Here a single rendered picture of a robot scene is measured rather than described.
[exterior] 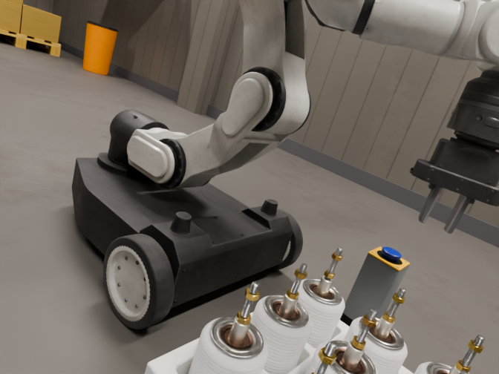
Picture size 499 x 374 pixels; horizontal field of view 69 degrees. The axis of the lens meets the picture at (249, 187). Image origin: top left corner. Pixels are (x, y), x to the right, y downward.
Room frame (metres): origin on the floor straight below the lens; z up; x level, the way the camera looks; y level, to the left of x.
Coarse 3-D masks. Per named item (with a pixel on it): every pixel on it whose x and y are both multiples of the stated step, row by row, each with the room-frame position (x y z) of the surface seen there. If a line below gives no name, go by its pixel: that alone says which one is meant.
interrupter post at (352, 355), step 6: (348, 348) 0.43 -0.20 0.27; (354, 348) 0.42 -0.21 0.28; (348, 354) 0.43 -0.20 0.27; (354, 354) 0.42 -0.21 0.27; (360, 354) 0.42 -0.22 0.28; (342, 360) 0.43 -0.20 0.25; (348, 360) 0.42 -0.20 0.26; (354, 360) 0.42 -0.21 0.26; (348, 366) 0.42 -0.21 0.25; (354, 366) 0.42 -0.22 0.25
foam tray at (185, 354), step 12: (252, 312) 0.57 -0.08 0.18; (336, 336) 0.58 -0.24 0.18; (180, 348) 0.44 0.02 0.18; (192, 348) 0.44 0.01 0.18; (312, 348) 0.53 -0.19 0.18; (156, 360) 0.40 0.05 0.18; (168, 360) 0.41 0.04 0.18; (180, 360) 0.42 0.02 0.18; (300, 360) 0.52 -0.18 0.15; (156, 372) 0.38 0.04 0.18; (168, 372) 0.39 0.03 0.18; (180, 372) 0.41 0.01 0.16; (264, 372) 0.44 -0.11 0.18; (300, 372) 0.47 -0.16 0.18; (408, 372) 0.55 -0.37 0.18
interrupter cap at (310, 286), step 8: (304, 280) 0.61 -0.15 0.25; (312, 280) 0.62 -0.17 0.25; (304, 288) 0.59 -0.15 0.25; (312, 288) 0.60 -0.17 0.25; (312, 296) 0.57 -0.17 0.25; (320, 296) 0.58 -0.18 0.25; (328, 296) 0.59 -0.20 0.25; (336, 296) 0.59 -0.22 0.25; (328, 304) 0.56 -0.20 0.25; (336, 304) 0.57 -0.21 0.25
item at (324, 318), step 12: (300, 288) 0.59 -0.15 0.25; (300, 300) 0.57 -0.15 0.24; (312, 300) 0.56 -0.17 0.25; (312, 312) 0.55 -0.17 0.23; (324, 312) 0.55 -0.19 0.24; (336, 312) 0.56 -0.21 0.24; (324, 324) 0.55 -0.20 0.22; (336, 324) 0.58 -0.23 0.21; (312, 336) 0.55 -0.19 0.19; (324, 336) 0.56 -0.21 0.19
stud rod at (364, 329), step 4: (372, 312) 0.43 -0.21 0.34; (376, 312) 0.43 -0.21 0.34; (368, 316) 0.43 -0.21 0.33; (372, 316) 0.43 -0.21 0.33; (372, 320) 0.43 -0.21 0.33; (364, 324) 0.43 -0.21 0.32; (364, 328) 0.43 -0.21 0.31; (368, 328) 0.43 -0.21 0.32; (360, 332) 0.43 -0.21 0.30; (364, 332) 0.43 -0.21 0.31; (360, 336) 0.43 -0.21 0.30; (364, 336) 0.43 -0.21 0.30; (360, 340) 0.43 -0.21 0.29
